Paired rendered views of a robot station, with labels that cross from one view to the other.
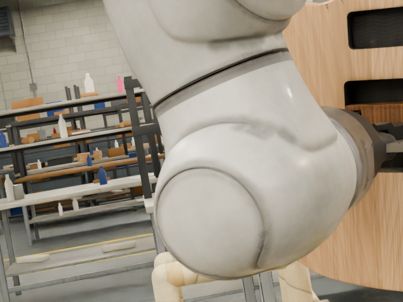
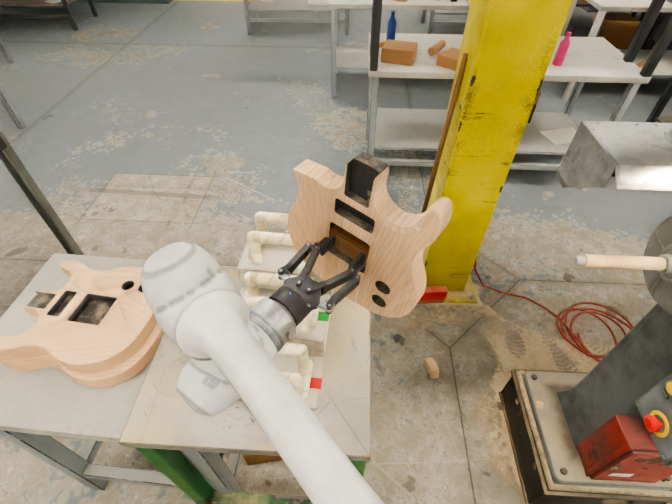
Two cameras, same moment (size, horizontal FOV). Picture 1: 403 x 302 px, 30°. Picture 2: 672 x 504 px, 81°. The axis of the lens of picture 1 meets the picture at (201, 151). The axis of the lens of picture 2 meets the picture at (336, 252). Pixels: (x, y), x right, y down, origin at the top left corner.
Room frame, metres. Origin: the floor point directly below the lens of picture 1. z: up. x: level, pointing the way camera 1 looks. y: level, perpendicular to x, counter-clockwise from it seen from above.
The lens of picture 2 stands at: (0.21, -0.26, 1.95)
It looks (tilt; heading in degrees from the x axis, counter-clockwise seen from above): 46 degrees down; 8
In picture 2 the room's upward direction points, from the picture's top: straight up
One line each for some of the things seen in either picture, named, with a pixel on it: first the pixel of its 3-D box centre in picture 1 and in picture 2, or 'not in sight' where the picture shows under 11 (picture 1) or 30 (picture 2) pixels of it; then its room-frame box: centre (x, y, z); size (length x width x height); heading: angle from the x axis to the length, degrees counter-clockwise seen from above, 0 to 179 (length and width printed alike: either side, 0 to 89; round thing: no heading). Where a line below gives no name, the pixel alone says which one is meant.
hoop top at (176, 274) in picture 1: (228, 265); (282, 239); (0.95, -0.01, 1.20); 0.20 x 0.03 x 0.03; 91
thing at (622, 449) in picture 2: not in sight; (641, 449); (0.80, -1.24, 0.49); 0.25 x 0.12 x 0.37; 95
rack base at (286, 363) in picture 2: not in sight; (271, 377); (0.68, -0.02, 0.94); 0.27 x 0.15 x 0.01; 92
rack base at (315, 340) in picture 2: not in sight; (281, 321); (0.83, -0.01, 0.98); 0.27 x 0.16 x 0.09; 92
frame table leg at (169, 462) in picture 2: not in sight; (189, 479); (0.51, 0.29, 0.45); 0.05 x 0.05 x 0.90; 5
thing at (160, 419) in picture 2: not in sight; (278, 399); (0.78, 0.03, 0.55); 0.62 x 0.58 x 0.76; 95
